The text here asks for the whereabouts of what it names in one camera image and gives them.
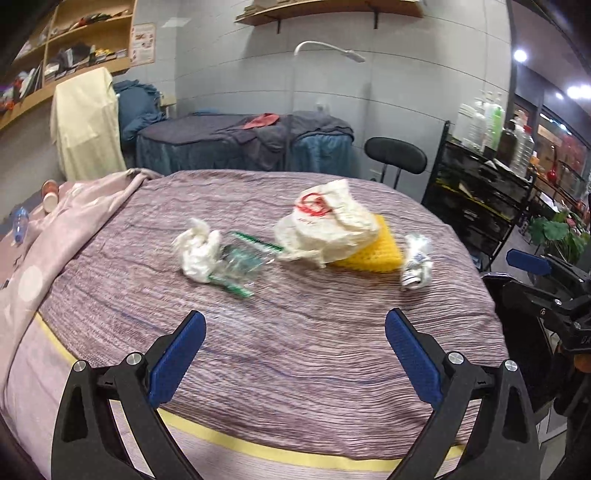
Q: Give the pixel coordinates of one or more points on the clear green-striped plastic wrapper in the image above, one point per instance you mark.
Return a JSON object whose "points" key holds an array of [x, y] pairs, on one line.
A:
{"points": [[240, 265]]}

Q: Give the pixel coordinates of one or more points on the cream garment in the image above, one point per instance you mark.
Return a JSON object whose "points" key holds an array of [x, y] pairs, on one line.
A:
{"points": [[87, 129]]}

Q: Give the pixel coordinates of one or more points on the black metal cart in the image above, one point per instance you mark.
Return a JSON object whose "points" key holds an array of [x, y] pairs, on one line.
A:
{"points": [[480, 198]]}

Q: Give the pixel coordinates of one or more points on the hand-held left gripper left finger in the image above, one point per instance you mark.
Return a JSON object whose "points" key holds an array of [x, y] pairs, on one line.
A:
{"points": [[178, 355]]}

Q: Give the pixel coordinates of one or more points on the wall poster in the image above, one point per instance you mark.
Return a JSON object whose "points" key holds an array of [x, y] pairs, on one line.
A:
{"points": [[142, 44]]}

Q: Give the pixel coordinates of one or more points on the bed with striped purple cover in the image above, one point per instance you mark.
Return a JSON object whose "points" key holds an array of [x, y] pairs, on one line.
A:
{"points": [[286, 332]]}

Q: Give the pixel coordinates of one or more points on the dark brown trash bin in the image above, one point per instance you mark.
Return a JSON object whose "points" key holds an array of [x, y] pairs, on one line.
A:
{"points": [[521, 350]]}

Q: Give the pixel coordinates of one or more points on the pink dotted blanket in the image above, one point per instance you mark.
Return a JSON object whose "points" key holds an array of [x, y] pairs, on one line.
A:
{"points": [[69, 240]]}

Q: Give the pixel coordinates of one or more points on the wooden wall shelf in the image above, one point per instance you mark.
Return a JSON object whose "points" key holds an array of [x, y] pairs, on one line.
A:
{"points": [[332, 9]]}

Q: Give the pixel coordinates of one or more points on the red cloth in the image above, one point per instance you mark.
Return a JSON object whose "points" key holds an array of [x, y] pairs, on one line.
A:
{"points": [[261, 121]]}

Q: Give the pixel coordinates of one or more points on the green potted plant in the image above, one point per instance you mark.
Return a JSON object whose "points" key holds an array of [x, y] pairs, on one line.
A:
{"points": [[558, 230]]}

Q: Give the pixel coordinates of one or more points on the red vase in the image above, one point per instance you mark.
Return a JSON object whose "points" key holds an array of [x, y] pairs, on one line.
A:
{"points": [[551, 177]]}

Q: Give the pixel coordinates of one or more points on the paper cup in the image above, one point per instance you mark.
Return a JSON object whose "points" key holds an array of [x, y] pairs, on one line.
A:
{"points": [[50, 201], [49, 187]]}

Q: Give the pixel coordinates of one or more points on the white pump bottle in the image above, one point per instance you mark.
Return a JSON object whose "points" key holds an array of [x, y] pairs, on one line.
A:
{"points": [[475, 124]]}

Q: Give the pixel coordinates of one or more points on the white gooseneck lamp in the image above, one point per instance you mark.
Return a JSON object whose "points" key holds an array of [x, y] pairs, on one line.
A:
{"points": [[330, 50]]}

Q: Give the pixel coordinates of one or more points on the black bottle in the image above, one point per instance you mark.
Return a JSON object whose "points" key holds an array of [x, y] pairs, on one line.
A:
{"points": [[508, 141]]}

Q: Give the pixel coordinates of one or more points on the yellow foam net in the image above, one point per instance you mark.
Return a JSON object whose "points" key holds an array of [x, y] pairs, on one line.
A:
{"points": [[376, 254]]}

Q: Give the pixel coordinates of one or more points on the massage bed with blue skirt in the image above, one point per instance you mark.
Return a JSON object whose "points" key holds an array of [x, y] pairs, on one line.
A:
{"points": [[323, 147]]}

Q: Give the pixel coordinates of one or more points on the green pump bottle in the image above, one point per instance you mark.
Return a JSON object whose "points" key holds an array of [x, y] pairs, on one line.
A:
{"points": [[494, 120]]}

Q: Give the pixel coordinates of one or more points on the white tissue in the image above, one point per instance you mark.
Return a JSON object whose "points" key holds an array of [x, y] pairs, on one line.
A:
{"points": [[198, 254]]}

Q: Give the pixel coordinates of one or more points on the white wrapper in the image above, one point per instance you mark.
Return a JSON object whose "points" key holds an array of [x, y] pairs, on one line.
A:
{"points": [[418, 263]]}

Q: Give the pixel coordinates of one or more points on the black stool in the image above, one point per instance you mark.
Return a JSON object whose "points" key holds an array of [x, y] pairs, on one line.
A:
{"points": [[395, 154]]}

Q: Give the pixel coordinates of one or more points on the white plastic bag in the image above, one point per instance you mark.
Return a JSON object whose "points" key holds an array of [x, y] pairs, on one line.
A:
{"points": [[332, 226]]}

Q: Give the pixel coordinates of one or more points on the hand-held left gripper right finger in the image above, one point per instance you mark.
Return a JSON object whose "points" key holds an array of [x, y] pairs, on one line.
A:
{"points": [[413, 355]]}

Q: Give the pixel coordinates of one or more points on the clear plastic water bottle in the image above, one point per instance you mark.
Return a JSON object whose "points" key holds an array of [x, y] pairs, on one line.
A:
{"points": [[19, 224]]}

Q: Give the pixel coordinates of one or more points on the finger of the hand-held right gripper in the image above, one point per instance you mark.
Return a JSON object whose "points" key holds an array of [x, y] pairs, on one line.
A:
{"points": [[526, 262], [535, 297]]}

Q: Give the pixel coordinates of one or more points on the wooden cubby shelf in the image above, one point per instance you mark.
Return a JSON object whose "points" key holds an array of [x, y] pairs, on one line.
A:
{"points": [[51, 34]]}

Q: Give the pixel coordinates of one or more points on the clear bottle with red cap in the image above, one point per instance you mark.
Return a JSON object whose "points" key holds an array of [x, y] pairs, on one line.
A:
{"points": [[524, 145]]}

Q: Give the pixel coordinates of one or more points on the blue quilt pile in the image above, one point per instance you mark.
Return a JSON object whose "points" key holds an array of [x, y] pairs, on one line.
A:
{"points": [[136, 108]]}

